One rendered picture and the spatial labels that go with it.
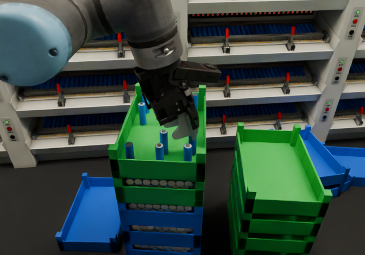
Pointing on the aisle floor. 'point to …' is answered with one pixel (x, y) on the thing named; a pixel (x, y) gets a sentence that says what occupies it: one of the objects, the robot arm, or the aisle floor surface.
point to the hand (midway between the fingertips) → (193, 131)
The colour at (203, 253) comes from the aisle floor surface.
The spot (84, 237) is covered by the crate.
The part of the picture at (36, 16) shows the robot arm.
